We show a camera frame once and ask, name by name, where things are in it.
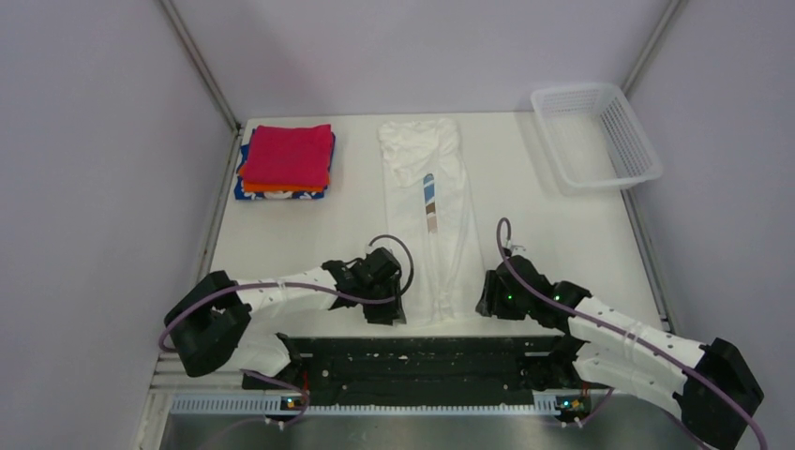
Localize white printed t-shirt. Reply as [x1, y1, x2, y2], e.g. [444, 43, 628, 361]
[378, 118, 486, 327]

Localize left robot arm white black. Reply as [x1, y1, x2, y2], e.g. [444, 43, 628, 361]
[158, 247, 403, 388]

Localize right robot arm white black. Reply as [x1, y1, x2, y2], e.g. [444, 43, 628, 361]
[476, 255, 769, 449]

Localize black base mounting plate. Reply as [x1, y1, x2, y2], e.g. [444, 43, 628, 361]
[276, 337, 593, 407]

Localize folded orange t-shirt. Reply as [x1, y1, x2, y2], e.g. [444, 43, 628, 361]
[242, 177, 331, 193]

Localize folded pink t-shirt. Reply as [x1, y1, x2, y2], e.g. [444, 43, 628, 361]
[242, 124, 335, 188]

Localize folded blue patterned t-shirt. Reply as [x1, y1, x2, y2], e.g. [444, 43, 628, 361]
[232, 134, 336, 201]

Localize white plastic basket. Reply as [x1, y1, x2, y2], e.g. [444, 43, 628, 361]
[531, 82, 663, 195]

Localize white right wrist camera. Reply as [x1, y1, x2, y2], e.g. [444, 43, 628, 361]
[503, 241, 527, 258]

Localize grey slotted cable duct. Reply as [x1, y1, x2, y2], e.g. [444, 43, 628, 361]
[169, 394, 577, 417]

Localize aluminium frame rail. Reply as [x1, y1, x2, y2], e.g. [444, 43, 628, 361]
[133, 351, 741, 450]

